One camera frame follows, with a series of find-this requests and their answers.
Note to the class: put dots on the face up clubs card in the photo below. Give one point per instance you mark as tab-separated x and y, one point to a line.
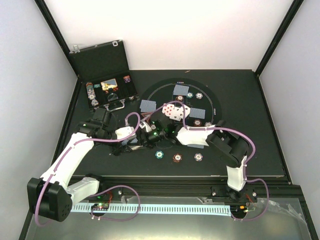
176	113

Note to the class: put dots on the orange chips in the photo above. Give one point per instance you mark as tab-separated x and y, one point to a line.
197	123
179	98

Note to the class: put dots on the white slotted cable duct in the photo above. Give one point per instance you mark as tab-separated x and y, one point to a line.
161	209

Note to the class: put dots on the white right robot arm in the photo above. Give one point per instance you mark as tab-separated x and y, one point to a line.
232	147

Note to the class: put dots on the blue white chips small blind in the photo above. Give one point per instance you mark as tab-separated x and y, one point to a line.
199	95

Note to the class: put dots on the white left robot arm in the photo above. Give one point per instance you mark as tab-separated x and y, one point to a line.
51	196

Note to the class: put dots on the card box in case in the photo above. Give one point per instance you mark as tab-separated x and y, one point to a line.
108	85

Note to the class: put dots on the blue backed card deck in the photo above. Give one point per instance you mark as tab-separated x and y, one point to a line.
130	144

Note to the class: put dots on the purple chips in case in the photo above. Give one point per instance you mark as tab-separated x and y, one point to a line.
127	79

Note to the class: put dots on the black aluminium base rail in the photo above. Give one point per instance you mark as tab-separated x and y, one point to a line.
199	187

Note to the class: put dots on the face down burn card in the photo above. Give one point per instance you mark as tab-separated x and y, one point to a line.
197	113

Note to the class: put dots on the face up hearts card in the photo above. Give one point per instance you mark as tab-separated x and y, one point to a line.
168	109

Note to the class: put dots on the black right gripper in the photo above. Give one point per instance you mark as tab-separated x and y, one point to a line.
146	139

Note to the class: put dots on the black aluminium poker case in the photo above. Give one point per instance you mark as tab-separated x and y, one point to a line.
102	62

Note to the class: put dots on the chip row in case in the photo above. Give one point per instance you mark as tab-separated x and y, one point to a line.
91	94

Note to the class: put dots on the blue green fifty chips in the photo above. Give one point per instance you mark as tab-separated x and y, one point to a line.
189	95

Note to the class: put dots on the red triangular dealer button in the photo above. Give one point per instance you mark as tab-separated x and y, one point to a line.
145	114

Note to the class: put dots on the orange poker chip stack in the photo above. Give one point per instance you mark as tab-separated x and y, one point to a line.
177	158

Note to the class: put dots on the blue white poker chip stack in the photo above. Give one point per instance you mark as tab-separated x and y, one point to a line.
198	157

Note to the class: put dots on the blue white chips big blind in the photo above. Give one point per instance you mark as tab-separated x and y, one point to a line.
207	124

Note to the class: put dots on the green poker chip stack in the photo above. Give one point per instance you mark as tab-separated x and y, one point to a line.
159	154

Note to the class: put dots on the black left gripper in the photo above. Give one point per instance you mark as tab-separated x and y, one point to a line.
120	149

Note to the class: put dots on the round black poker mat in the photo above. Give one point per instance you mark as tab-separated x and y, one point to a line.
165	92

